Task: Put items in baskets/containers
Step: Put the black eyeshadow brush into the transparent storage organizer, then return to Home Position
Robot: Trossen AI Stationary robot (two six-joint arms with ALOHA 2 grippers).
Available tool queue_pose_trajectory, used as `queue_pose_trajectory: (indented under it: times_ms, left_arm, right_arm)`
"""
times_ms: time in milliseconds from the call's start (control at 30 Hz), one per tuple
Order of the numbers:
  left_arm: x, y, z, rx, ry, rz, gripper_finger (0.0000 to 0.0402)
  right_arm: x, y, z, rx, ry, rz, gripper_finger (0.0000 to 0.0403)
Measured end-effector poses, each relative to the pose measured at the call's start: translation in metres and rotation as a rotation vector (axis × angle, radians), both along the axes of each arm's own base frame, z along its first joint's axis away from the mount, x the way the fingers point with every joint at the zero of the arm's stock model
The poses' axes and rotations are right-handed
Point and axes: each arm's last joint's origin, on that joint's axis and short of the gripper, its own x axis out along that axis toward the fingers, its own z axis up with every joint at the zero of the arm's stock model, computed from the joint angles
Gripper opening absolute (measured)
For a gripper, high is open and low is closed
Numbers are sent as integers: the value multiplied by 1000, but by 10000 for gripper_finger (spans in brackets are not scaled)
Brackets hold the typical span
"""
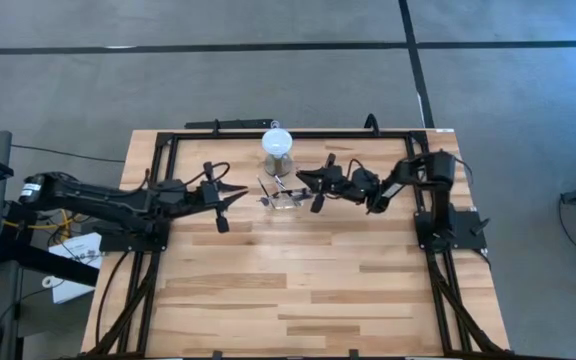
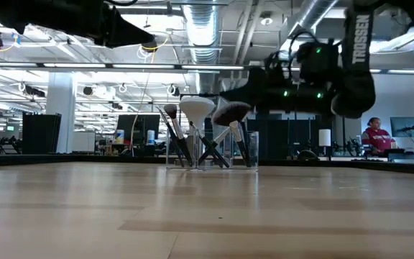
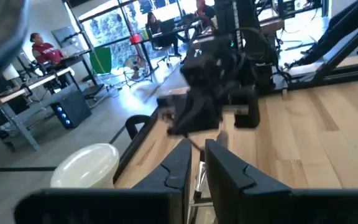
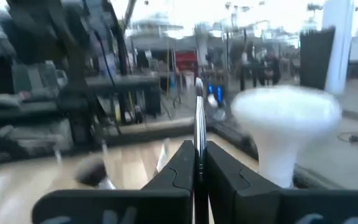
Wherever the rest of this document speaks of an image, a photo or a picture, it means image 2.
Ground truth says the silver ribbed ventilation duct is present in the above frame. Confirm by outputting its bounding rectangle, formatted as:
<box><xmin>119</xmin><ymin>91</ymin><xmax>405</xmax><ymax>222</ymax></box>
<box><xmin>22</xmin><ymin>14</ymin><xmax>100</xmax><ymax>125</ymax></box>
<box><xmin>182</xmin><ymin>0</ymin><xmax>223</xmax><ymax>65</ymax></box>

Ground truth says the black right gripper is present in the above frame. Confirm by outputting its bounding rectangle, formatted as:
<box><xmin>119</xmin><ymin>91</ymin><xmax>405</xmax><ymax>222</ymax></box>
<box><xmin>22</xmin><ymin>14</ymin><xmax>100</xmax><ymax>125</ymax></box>
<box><xmin>219</xmin><ymin>67</ymin><xmax>290</xmax><ymax>117</ymax></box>

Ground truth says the black panel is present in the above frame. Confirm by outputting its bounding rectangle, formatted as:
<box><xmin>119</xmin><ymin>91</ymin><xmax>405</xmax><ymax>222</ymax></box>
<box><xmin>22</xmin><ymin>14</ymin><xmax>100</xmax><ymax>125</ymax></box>
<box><xmin>22</xmin><ymin>112</ymin><xmax>63</xmax><ymax>155</ymax></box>

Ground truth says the white cylinder lamp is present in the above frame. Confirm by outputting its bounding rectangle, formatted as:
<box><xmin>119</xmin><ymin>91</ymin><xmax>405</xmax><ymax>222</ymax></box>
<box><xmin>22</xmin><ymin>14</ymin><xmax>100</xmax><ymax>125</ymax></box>
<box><xmin>318</xmin><ymin>128</ymin><xmax>332</xmax><ymax>147</ymax></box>

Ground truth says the black monitor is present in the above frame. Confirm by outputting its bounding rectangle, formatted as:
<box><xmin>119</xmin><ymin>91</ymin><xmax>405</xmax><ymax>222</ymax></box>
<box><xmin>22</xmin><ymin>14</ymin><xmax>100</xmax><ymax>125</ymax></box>
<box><xmin>116</xmin><ymin>114</ymin><xmax>161</xmax><ymax>147</ymax></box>

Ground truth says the long light bar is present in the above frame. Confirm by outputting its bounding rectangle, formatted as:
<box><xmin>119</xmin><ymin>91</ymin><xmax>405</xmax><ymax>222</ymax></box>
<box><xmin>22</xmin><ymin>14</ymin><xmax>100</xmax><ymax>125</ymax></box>
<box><xmin>0</xmin><ymin>60</ymin><xmax>414</xmax><ymax>76</ymax></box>

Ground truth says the seated person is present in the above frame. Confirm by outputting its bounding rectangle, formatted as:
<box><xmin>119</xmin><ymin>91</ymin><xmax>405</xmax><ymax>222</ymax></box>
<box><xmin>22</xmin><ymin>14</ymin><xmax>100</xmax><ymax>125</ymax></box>
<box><xmin>361</xmin><ymin>117</ymin><xmax>397</xmax><ymax>152</ymax></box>

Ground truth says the fan makeup brush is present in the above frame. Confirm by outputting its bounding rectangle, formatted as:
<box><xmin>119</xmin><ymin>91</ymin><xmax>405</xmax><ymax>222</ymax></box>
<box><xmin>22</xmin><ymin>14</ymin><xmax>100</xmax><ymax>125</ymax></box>
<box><xmin>211</xmin><ymin>101</ymin><xmax>253</xmax><ymax>168</ymax></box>

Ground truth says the silver slanted ventilation duct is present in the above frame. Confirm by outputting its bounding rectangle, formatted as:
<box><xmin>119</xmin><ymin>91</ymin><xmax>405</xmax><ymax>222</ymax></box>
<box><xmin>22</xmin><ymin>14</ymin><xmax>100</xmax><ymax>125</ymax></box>
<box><xmin>278</xmin><ymin>0</ymin><xmax>341</xmax><ymax>47</ymax></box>

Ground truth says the clear acrylic organizer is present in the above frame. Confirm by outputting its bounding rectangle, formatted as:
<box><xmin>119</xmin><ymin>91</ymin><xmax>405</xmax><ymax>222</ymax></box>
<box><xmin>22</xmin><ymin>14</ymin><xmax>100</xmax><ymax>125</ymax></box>
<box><xmin>165</xmin><ymin>130</ymin><xmax>260</xmax><ymax>171</ymax></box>

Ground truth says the wall screen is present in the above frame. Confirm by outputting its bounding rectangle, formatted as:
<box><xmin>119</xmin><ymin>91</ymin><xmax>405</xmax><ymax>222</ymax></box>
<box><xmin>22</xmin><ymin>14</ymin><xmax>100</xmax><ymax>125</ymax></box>
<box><xmin>390</xmin><ymin>116</ymin><xmax>414</xmax><ymax>138</ymax></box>

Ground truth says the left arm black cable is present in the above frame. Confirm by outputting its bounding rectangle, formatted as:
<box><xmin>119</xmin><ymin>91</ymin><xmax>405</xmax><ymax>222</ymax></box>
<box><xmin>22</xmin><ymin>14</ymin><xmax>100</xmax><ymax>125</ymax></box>
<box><xmin>105</xmin><ymin>0</ymin><xmax>139</xmax><ymax>7</ymax></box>

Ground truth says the black table frame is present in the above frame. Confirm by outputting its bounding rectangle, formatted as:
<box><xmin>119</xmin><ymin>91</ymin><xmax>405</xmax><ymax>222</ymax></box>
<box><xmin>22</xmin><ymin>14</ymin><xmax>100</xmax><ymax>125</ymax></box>
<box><xmin>0</xmin><ymin>153</ymin><xmax>414</xmax><ymax>177</ymax></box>

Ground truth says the fluffy grey-head makeup brush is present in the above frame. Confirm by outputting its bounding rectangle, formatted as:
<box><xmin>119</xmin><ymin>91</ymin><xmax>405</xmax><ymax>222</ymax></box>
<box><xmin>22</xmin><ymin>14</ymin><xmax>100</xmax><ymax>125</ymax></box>
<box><xmin>162</xmin><ymin>104</ymin><xmax>194</xmax><ymax>168</ymax></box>

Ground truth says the white mushroom-shaped lamp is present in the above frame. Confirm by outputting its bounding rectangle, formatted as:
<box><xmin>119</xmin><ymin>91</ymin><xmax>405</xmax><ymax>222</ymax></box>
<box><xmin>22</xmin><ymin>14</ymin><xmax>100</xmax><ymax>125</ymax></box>
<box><xmin>176</xmin><ymin>96</ymin><xmax>217</xmax><ymax>168</ymax></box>

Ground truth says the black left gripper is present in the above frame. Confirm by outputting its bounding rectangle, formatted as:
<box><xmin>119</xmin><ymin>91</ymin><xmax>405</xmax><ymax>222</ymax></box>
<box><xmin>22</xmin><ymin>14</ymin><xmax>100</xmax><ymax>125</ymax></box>
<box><xmin>12</xmin><ymin>0</ymin><xmax>155</xmax><ymax>49</ymax></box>

